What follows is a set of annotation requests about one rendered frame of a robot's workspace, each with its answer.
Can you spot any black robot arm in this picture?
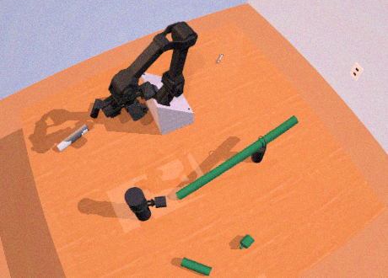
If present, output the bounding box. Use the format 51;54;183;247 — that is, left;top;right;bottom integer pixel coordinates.
98;22;198;121

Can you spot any white cylinder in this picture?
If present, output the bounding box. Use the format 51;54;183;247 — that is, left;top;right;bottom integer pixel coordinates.
57;125;89;152

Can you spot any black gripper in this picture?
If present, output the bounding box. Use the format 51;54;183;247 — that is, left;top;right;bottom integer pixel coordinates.
110;81;156;119

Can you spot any black post with cap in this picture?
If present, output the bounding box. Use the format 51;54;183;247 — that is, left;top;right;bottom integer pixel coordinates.
124;187;151;222

